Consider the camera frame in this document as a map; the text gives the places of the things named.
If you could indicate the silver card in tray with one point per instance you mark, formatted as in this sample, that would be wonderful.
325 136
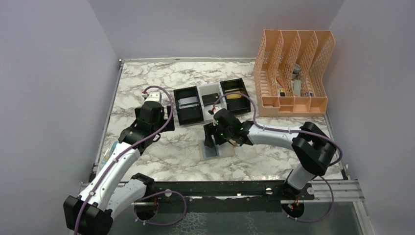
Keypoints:
188 102

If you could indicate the black white card tray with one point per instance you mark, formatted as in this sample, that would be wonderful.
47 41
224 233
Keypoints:
197 114

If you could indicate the black metal base rail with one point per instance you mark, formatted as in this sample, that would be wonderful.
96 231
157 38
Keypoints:
226 196

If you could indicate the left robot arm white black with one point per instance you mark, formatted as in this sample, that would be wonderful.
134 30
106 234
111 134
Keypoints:
93 211

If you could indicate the grey tape roll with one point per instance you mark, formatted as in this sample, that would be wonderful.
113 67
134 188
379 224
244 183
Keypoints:
296 70

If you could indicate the gold card in tray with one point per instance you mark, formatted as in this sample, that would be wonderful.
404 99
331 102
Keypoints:
234 95

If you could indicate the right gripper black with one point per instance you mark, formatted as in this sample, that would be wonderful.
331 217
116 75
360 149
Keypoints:
210 129

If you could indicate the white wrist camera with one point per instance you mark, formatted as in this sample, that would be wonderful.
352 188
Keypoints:
152 96
214 109

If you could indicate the orange plastic desk organizer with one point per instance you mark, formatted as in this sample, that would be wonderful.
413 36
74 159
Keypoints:
288 73

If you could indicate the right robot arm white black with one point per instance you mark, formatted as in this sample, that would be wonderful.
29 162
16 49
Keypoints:
314 149

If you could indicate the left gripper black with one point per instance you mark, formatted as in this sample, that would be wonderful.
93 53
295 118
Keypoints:
162 117

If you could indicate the black card in tray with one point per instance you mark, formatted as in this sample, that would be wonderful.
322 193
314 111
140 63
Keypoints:
210 99

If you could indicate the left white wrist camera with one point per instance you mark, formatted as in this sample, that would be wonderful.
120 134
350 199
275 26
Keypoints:
152 96

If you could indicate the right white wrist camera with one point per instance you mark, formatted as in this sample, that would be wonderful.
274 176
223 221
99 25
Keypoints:
214 109

